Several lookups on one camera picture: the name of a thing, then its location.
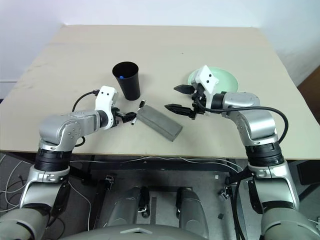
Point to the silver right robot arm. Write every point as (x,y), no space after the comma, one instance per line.
(255,122)

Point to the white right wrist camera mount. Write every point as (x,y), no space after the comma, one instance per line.
(208,80)

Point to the black metal table frame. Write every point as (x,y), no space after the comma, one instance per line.
(175,168)

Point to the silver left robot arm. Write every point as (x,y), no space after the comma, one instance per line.
(67,125)

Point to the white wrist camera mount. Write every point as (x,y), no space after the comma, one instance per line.
(106,98)
(208,80)

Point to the light green plate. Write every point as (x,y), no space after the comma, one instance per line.
(225,80)

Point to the grey rounded robot leg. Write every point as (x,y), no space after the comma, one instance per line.
(192,212)
(127,207)

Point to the grey robot torso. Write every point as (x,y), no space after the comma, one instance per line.
(135,233)

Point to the black plastic cup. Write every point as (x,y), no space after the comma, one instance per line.
(130,87)

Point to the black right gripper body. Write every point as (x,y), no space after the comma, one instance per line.
(198,105)

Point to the white marker with black cap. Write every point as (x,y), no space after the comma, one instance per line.
(141,106)

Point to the grey glasses case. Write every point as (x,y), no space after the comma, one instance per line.
(160,122)

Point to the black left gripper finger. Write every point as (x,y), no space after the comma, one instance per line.
(129,115)
(128,120)

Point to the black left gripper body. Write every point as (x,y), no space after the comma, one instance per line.
(118,117)

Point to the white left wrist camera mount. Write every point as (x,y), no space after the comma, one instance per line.
(106,98)

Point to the silver ratchet buckle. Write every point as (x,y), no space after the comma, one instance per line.
(225,193)
(108,178)

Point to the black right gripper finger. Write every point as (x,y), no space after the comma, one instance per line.
(178,109)
(184,89)

